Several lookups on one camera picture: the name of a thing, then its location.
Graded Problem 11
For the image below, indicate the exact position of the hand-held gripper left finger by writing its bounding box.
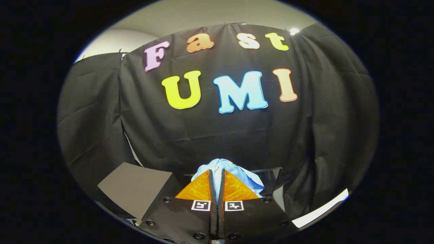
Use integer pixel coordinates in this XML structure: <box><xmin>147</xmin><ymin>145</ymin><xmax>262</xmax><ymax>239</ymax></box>
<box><xmin>137</xmin><ymin>169</ymin><xmax>219</xmax><ymax>243</ymax></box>

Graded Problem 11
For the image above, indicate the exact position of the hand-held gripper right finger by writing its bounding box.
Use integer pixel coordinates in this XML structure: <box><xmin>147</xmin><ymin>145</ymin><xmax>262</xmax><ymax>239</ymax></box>
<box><xmin>217</xmin><ymin>169</ymin><xmax>299</xmax><ymax>242</ymax></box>

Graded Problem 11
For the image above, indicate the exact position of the light blue polo shirt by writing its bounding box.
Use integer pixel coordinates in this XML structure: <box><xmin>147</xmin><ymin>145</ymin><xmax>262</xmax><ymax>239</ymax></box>
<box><xmin>191</xmin><ymin>158</ymin><xmax>265</xmax><ymax>204</ymax></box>

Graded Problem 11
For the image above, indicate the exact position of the grey cabinet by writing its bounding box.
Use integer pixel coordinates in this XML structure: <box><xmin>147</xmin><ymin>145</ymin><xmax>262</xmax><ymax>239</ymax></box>
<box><xmin>98</xmin><ymin>162</ymin><xmax>183</xmax><ymax>221</ymax></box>

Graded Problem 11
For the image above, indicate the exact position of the black backdrop cloth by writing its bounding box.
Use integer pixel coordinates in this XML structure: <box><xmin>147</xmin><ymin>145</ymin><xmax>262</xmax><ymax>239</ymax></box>
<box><xmin>57</xmin><ymin>23</ymin><xmax>379</xmax><ymax>221</ymax></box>

